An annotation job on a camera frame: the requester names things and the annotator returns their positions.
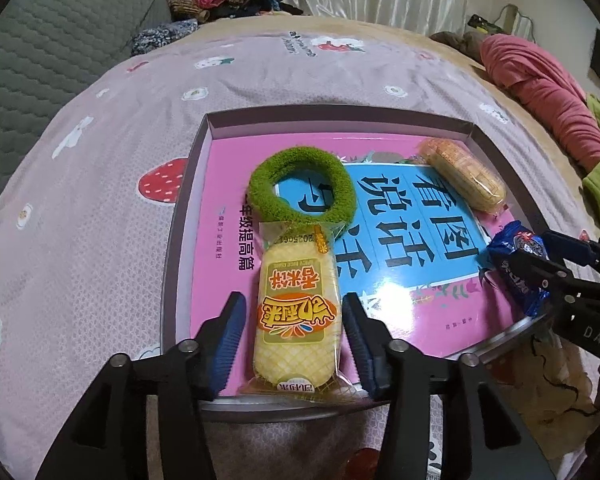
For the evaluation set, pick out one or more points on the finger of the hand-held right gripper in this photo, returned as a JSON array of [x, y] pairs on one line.
[[545, 272], [575, 252]]

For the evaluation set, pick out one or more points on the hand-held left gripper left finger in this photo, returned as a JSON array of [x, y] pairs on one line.
[[227, 345]]

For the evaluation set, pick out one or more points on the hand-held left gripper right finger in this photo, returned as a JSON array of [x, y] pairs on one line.
[[362, 355]]

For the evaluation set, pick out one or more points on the blue cookie packet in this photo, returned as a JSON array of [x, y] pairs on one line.
[[505, 260]]

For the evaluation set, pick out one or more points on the yellow rice cake packet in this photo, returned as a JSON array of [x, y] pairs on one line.
[[295, 320]]

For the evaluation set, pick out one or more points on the orange wafer snack packet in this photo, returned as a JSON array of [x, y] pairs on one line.
[[465, 175]]

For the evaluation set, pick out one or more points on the green fuzzy hair scrunchie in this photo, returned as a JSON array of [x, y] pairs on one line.
[[260, 185]]

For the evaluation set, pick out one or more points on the shallow grey cardboard box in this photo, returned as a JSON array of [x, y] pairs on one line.
[[330, 122]]

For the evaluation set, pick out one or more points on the pink and blue book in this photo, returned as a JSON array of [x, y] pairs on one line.
[[220, 200]]

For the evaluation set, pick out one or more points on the pink quilt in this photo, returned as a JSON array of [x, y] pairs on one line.
[[530, 75]]

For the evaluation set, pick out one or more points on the tan bed blanket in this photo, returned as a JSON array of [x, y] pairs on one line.
[[455, 67]]

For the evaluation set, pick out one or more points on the dark brown cloth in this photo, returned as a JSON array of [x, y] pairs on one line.
[[455, 42]]

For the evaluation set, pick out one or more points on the black bag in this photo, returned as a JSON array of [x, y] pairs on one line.
[[482, 22]]

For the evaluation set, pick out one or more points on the blue patterned cloth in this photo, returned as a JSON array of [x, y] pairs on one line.
[[160, 35]]

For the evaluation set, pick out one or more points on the grey quilted sofa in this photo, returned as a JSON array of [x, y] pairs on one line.
[[55, 45]]

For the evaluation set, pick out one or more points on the white curved frame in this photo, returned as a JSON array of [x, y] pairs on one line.
[[517, 15]]

